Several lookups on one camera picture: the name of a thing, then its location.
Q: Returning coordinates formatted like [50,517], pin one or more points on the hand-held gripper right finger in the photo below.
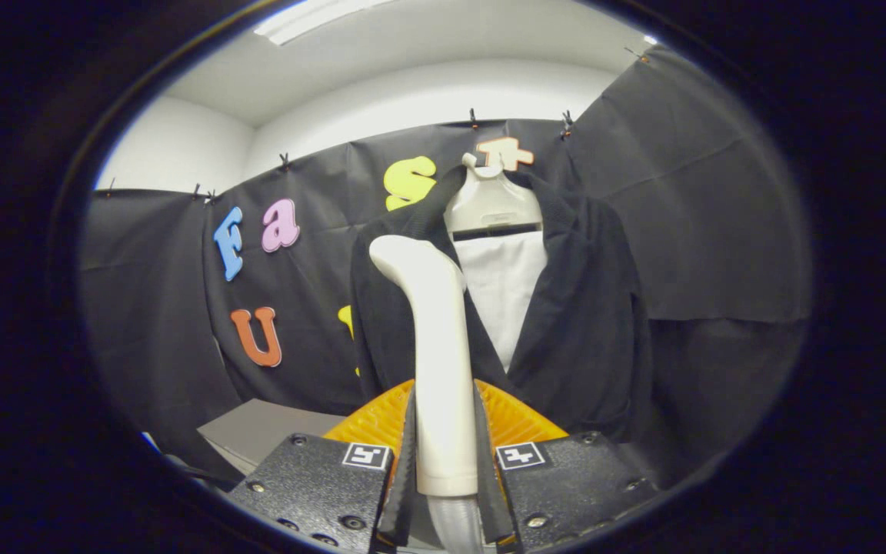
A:
[487,492]

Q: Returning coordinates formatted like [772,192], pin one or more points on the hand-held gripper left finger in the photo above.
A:
[406,492]

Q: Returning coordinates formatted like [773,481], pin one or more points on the white garment steamer nozzle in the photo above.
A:
[439,369]

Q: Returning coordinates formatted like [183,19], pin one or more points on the black blazer jacket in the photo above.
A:
[581,323]

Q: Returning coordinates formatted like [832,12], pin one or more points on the white clothes hanger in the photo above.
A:
[489,204]

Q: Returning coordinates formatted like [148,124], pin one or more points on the grey drawer cabinet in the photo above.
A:
[266,431]

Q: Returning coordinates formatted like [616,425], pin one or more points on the black backdrop cloth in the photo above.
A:
[720,231]

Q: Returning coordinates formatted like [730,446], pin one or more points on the ceiling light panel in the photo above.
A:
[312,19]

